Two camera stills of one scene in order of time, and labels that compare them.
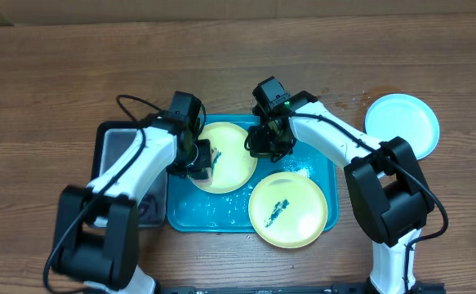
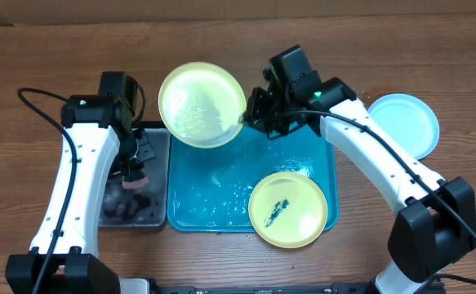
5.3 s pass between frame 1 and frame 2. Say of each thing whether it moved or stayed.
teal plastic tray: stayed
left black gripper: moved
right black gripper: moved
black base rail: stayed
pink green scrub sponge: moved
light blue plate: stayed
